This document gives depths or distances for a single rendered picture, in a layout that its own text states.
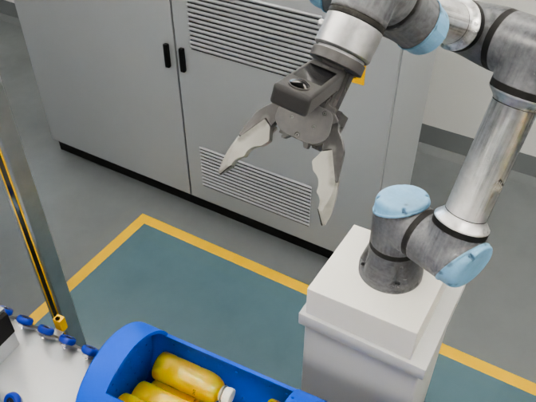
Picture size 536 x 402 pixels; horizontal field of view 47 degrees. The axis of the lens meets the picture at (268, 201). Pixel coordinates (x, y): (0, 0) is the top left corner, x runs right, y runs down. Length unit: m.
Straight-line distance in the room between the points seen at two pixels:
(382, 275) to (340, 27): 0.78
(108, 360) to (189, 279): 1.81
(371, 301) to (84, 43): 2.38
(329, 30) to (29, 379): 1.29
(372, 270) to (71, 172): 2.77
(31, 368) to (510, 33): 1.39
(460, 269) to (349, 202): 1.65
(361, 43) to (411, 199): 0.63
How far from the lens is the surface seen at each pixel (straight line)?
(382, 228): 1.35
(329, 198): 0.74
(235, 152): 0.77
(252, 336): 2.89
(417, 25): 0.84
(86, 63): 3.46
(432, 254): 1.28
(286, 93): 0.67
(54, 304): 2.15
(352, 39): 0.75
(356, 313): 1.41
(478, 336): 3.05
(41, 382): 1.75
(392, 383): 1.55
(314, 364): 1.65
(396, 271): 1.41
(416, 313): 1.41
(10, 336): 1.80
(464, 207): 1.25
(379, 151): 2.63
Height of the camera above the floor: 2.32
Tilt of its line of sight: 41 degrees down
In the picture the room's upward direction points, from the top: straight up
